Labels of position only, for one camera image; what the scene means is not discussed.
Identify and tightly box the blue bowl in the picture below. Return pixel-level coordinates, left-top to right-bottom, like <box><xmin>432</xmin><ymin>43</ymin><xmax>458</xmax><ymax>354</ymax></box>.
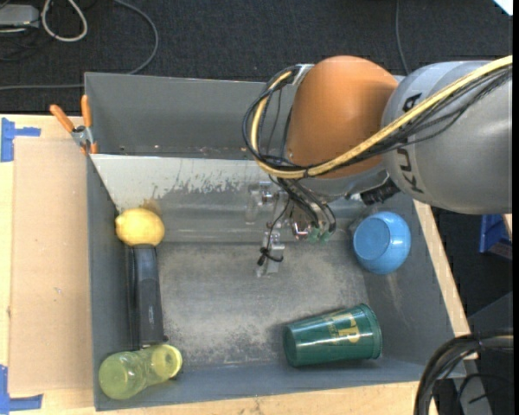
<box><xmin>352</xmin><ymin>210</ymin><xmax>413</xmax><ymax>276</ymax></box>

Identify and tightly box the yellow lemon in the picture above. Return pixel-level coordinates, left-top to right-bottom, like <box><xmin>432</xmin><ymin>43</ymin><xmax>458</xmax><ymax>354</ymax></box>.
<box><xmin>114</xmin><ymin>207</ymin><xmax>167</xmax><ymax>247</ymax></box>

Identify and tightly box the dark green plastic cup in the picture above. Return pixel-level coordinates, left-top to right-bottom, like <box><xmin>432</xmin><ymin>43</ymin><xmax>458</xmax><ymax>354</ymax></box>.
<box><xmin>282</xmin><ymin>303</ymin><xmax>384</xmax><ymax>368</ymax></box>

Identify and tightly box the black long flat tool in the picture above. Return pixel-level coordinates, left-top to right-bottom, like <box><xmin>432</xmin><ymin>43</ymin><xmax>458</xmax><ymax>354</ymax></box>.
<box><xmin>126</xmin><ymin>245</ymin><xmax>170</xmax><ymax>349</ymax></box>

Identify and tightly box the black cylinder on white bracket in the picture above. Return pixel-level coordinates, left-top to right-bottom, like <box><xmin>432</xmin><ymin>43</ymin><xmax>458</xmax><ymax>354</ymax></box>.
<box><xmin>345</xmin><ymin>174</ymin><xmax>401</xmax><ymax>209</ymax></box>

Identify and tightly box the grey metal bin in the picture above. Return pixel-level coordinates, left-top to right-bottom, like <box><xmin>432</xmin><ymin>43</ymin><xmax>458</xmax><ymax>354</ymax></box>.
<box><xmin>82</xmin><ymin>71</ymin><xmax>473</xmax><ymax>412</ymax></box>

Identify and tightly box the brown cardboard board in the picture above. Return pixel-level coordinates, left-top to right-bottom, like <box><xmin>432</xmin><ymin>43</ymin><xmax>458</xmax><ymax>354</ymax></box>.
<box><xmin>7</xmin><ymin>137</ymin><xmax>100</xmax><ymax>411</ymax></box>

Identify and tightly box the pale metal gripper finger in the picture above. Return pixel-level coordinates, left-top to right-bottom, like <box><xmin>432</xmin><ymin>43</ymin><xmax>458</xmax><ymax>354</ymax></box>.
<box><xmin>255</xmin><ymin>230</ymin><xmax>286</xmax><ymax>279</ymax></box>
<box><xmin>244</xmin><ymin>181</ymin><xmax>279</xmax><ymax>224</ymax></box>

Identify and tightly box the yellow-green clear plastic bottle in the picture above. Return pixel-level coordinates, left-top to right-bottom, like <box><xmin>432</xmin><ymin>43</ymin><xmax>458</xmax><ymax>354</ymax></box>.
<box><xmin>97</xmin><ymin>343</ymin><xmax>184</xmax><ymax>401</ymax></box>

